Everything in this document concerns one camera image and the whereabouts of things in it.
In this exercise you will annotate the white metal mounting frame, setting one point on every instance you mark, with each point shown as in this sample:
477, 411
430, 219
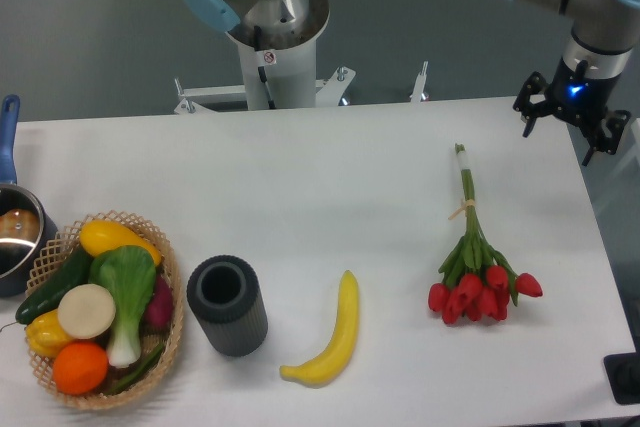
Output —
329, 92

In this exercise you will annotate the orange fruit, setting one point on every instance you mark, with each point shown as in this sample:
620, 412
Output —
80, 367

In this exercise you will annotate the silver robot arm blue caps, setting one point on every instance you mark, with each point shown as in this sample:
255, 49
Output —
602, 39

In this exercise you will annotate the red tulip bouquet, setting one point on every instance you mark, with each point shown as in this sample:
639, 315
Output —
477, 281

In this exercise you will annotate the purple red onion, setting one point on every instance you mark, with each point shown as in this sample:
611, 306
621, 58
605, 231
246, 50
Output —
159, 310

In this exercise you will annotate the dark grey ribbed vase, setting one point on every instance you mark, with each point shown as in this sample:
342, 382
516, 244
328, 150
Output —
224, 294

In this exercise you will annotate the woven wicker basket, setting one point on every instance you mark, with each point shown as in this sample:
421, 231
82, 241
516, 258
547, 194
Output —
50, 259

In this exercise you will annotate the yellow squash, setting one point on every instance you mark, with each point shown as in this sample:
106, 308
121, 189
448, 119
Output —
100, 236

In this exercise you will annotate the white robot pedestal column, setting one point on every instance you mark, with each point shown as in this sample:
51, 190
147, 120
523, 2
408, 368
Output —
276, 43

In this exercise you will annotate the white round radish slice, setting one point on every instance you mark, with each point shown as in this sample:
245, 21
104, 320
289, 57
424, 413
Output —
86, 311

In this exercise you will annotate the green chili pepper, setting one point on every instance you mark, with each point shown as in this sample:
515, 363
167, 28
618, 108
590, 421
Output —
148, 362

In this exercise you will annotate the blue saucepan with handle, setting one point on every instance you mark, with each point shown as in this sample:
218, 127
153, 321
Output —
25, 225

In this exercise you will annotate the green cucumber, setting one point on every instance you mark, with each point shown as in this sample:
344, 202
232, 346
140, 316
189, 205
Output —
73, 272

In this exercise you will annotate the black device at table edge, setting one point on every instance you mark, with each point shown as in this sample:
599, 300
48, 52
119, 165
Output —
623, 376

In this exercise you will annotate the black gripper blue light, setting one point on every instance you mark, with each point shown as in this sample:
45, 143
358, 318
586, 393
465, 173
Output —
579, 92

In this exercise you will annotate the yellow bell pepper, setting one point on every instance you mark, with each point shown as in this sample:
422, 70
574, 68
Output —
45, 335

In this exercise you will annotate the green bok choy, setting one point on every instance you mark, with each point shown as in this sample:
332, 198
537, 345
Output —
128, 273

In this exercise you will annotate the yellow banana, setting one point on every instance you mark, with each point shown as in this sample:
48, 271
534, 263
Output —
326, 366

